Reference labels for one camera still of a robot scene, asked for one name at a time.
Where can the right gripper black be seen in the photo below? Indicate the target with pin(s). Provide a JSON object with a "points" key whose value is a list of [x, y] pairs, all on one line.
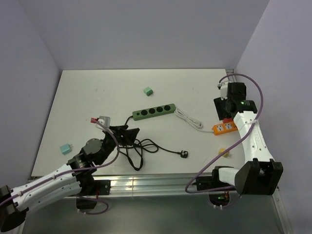
{"points": [[219, 104]]}

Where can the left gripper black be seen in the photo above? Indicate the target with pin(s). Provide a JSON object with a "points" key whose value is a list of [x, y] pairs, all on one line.
{"points": [[128, 135]]}

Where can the red cube socket adapter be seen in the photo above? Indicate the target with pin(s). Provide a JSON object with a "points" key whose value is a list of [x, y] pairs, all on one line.
{"points": [[227, 120]]}

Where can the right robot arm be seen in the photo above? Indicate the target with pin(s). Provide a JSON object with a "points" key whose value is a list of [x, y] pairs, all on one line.
{"points": [[260, 173]]}

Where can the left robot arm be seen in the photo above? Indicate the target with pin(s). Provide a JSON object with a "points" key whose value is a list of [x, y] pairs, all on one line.
{"points": [[14, 208]]}

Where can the orange power strip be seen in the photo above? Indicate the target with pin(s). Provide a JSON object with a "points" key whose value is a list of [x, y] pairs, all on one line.
{"points": [[224, 128]]}

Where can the green power strip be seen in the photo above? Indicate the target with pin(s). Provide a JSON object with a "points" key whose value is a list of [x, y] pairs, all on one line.
{"points": [[153, 112]]}

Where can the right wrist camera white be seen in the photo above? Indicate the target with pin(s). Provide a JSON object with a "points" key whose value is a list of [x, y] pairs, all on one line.
{"points": [[223, 88]]}

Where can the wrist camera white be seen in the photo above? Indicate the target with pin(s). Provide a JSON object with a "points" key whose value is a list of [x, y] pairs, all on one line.
{"points": [[223, 88], [101, 121]]}

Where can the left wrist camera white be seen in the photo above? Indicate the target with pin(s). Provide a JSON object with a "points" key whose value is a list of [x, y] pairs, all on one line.
{"points": [[101, 121]]}

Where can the aluminium side rail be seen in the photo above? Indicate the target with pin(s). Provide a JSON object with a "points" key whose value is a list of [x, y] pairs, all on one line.
{"points": [[231, 77]]}

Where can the green wall charger plug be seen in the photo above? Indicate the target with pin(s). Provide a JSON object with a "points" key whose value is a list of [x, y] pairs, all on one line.
{"points": [[148, 91]]}

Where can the aluminium front rail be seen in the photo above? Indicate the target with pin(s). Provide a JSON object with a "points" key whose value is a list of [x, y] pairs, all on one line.
{"points": [[146, 185]]}

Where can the teal wall charger plug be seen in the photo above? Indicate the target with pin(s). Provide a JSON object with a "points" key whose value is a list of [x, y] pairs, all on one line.
{"points": [[66, 148]]}

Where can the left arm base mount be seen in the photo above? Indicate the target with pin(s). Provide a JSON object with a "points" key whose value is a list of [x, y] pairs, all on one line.
{"points": [[100, 187]]}

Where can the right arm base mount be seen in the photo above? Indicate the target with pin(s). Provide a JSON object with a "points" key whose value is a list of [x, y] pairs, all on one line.
{"points": [[220, 198]]}

